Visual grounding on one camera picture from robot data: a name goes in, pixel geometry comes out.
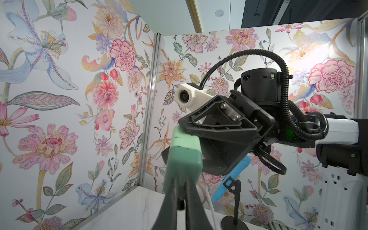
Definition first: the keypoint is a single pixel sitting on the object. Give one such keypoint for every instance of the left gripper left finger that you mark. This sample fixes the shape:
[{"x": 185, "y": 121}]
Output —
[{"x": 167, "y": 217}]

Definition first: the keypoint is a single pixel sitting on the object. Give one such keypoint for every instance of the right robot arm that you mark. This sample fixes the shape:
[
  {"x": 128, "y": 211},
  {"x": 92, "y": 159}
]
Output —
[{"x": 341, "y": 146}]

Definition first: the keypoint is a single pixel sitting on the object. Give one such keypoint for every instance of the green charger adapter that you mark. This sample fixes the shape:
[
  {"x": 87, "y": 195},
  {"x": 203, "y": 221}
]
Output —
[{"x": 184, "y": 160}]

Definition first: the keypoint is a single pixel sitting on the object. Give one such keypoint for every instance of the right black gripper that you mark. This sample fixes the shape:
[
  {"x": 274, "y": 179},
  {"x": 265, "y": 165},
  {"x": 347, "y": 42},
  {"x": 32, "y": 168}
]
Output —
[{"x": 247, "y": 121}]

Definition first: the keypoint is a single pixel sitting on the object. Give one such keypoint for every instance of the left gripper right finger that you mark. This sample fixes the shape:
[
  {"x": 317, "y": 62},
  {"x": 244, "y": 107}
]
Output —
[{"x": 196, "y": 218}]

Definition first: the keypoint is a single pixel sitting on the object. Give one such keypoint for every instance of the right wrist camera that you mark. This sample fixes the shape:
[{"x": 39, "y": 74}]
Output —
[{"x": 190, "y": 98}]

